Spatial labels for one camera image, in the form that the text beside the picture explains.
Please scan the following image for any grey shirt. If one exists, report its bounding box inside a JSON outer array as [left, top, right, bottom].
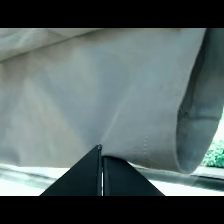
[[0, 28, 224, 175]]

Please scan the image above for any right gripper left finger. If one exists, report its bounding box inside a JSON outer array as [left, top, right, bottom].
[[40, 143, 103, 197]]

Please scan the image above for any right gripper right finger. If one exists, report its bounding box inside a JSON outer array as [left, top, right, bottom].
[[101, 155, 165, 197]]

